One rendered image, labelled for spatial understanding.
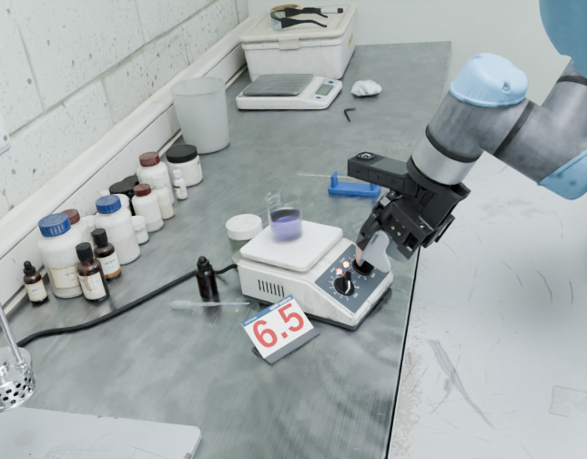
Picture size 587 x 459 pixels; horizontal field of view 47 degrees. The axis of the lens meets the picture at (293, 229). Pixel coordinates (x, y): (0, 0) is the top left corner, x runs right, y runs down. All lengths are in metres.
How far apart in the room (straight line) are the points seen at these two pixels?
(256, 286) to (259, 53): 1.12
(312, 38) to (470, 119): 1.22
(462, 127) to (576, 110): 0.12
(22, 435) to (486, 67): 0.70
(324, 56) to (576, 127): 1.27
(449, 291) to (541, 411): 0.26
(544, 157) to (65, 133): 0.92
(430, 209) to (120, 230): 0.56
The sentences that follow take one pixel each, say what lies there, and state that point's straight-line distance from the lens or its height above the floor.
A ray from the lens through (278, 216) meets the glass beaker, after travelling 0.99.
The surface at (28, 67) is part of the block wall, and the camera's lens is 1.32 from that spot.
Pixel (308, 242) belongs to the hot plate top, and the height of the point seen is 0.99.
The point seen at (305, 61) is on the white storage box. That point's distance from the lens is 2.01.
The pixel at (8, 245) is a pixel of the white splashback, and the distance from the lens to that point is 1.19.
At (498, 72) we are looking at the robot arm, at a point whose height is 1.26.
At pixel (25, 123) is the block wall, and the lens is 1.30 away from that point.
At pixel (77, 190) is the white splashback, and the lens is 1.35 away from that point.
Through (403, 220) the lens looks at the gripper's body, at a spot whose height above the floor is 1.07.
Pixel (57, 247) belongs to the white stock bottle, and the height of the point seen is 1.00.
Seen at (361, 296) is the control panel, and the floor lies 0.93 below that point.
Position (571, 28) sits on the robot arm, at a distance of 0.47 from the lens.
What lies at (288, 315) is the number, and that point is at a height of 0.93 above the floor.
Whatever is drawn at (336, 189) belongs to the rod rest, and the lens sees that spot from 1.34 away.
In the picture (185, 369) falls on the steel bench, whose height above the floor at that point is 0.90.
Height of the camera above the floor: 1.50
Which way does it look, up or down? 29 degrees down
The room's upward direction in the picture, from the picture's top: 7 degrees counter-clockwise
